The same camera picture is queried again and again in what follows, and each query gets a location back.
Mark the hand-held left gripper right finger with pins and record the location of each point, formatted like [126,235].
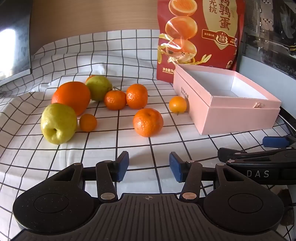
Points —
[176,166]

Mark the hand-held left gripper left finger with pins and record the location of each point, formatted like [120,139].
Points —
[122,165]

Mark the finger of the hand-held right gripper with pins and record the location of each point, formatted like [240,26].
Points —
[275,141]
[235,155]

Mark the pink cardboard box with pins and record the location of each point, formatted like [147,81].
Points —
[231,115]

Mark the small tangerine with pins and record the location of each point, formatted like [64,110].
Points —
[88,122]
[89,78]
[177,104]

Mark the green pear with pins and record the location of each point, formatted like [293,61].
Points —
[99,87]
[59,123]

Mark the large orange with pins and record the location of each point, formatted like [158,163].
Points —
[71,97]

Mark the white black checked cloth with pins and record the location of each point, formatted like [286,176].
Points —
[138,58]

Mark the glass-sided computer case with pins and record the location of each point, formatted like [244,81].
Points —
[266,30]

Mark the red snack bag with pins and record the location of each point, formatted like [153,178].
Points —
[208,23]

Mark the black monitor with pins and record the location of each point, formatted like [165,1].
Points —
[13,34]

